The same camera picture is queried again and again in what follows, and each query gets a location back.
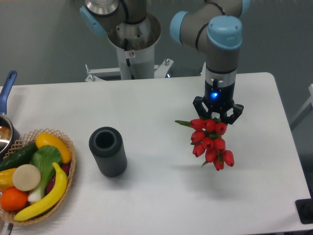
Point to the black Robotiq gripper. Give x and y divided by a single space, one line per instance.
218 100

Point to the red tulip bouquet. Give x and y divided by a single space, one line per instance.
207 139

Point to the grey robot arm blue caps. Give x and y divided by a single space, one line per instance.
214 30

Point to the dark grey ribbed vase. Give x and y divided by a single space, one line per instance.
107 147

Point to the black device at table edge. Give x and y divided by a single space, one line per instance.
305 210

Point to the purple red vegetable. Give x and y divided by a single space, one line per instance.
66 169

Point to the yellow banana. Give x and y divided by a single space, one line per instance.
49 200

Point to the green bok choy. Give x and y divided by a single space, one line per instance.
43 160

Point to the woven wicker basket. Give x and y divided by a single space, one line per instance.
71 160

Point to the green cucumber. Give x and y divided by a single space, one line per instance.
18 158

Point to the beige round disc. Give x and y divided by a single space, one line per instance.
26 177

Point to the yellow bell pepper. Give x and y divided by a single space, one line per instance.
6 179

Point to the orange fruit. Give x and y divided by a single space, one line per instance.
13 199

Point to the white metal mounting bracket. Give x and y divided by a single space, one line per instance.
95 75

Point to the white frame at right edge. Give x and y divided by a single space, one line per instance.
303 111

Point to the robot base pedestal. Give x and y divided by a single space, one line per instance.
135 47

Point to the blue handled saucepan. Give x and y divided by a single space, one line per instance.
8 133

